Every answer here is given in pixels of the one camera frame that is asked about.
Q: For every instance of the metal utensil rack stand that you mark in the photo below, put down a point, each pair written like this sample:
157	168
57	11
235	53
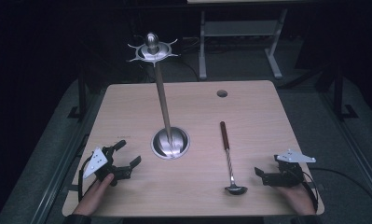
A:
162	96

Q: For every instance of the white metal desk frame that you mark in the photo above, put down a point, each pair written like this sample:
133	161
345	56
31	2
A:
241	28

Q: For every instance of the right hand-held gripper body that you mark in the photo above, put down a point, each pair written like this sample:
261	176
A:
287	174

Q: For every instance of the black metal stand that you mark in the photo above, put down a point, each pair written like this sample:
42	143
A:
339	93
81	96

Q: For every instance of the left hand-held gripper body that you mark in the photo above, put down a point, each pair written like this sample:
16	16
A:
95	161

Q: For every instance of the person's left hand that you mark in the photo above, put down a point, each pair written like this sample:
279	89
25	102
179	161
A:
95	194

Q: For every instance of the person's right hand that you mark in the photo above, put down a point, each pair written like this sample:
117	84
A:
297	199

